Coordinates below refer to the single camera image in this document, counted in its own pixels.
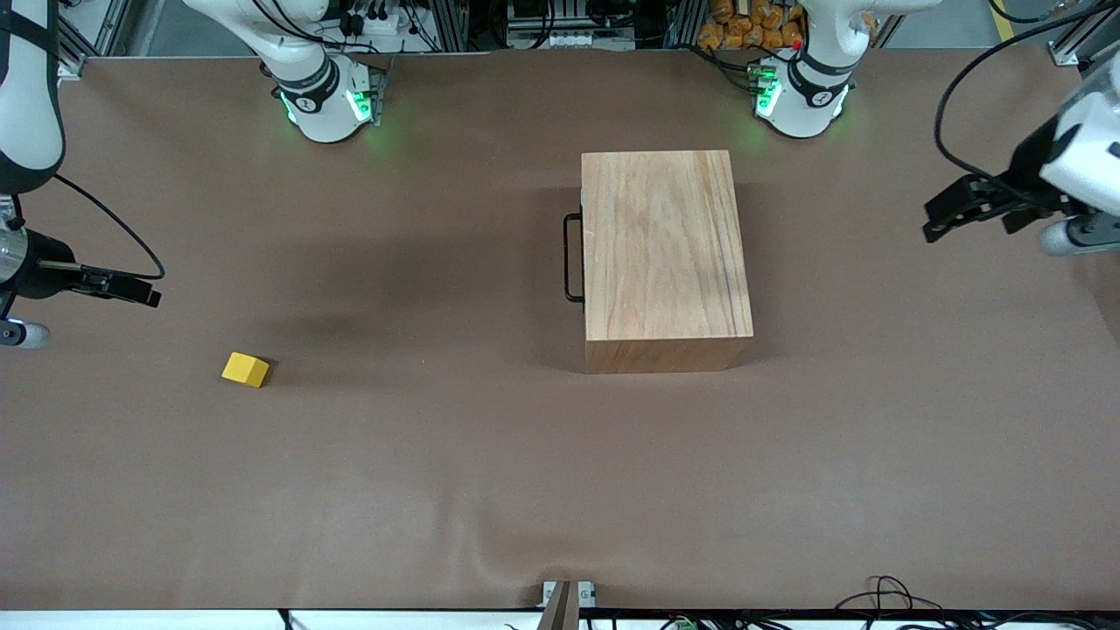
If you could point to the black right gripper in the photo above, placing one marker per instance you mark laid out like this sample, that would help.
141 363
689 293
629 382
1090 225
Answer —
35 267

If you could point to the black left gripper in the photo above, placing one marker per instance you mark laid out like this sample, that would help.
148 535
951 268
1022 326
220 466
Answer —
1029 171

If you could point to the yellow cube block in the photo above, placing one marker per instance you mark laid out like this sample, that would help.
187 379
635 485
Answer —
245 369

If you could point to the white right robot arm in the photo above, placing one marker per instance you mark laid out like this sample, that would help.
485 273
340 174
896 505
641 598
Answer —
324 96

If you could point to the wooden drawer cabinet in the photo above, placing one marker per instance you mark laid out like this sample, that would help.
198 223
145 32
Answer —
665 254

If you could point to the bag of orange items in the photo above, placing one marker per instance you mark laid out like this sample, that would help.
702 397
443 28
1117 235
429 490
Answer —
744 26

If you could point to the white power strip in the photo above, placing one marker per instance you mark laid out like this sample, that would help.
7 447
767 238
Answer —
367 22

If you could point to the brown table cover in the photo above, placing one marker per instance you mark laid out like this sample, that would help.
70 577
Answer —
437 481

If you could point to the aluminium frame extrusion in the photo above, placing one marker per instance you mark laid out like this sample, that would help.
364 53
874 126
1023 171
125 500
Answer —
87 44
1072 48

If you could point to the metal table edge bracket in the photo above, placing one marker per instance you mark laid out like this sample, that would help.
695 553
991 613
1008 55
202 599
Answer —
586 595

